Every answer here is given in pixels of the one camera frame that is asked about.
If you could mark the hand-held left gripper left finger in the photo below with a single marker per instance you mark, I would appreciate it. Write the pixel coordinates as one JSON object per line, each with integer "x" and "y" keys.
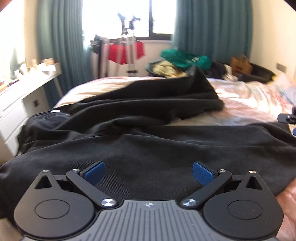
{"x": 94, "y": 173}

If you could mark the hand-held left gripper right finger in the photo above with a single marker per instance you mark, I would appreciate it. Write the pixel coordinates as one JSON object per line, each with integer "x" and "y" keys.
{"x": 204, "y": 173}

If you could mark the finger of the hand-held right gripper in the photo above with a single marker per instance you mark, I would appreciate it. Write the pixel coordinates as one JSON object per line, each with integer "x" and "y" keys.
{"x": 294, "y": 132}
{"x": 285, "y": 118}

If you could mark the black pants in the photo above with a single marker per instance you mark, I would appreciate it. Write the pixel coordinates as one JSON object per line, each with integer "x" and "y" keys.
{"x": 138, "y": 139}

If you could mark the pastel pillow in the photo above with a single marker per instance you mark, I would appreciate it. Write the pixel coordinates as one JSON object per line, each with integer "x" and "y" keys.
{"x": 286, "y": 88}

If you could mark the yellow plush toy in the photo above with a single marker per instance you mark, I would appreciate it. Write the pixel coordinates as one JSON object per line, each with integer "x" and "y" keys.
{"x": 275, "y": 78}

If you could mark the black leather armchair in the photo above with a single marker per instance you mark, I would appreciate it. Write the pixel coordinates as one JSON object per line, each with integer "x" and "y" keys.
{"x": 261, "y": 73}

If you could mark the brown paper bag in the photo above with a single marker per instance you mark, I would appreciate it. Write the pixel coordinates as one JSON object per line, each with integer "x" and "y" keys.
{"x": 240, "y": 66}

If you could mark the white cloth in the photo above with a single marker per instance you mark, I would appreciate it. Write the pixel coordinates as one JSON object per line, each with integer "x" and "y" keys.
{"x": 230, "y": 73}

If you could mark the dark clothing pile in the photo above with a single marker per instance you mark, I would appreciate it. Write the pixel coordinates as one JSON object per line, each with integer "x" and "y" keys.
{"x": 218, "y": 69}

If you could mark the white dresser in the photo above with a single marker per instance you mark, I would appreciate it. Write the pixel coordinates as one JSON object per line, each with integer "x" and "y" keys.
{"x": 13, "y": 109}

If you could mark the yellow knit blanket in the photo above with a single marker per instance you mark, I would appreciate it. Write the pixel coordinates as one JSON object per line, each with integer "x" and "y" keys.
{"x": 166, "y": 69}

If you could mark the teal curtain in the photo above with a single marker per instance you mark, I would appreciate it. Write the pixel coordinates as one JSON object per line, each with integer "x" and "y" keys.
{"x": 212, "y": 27}
{"x": 62, "y": 39}

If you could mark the green garment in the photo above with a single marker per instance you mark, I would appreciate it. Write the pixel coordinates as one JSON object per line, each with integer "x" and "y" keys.
{"x": 180, "y": 58}

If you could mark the tissue box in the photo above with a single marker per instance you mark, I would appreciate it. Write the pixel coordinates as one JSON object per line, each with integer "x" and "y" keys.
{"x": 48, "y": 61}

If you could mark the garment steamer stand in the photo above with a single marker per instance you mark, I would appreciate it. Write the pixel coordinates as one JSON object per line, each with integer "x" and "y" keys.
{"x": 129, "y": 51}

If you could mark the red garment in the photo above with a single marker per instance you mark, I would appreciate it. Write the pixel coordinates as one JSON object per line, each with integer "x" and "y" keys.
{"x": 138, "y": 51}

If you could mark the window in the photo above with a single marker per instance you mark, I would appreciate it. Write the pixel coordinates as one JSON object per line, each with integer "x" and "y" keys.
{"x": 115, "y": 16}

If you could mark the wall switch panel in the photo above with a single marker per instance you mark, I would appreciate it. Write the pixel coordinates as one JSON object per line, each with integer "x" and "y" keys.
{"x": 281, "y": 66}

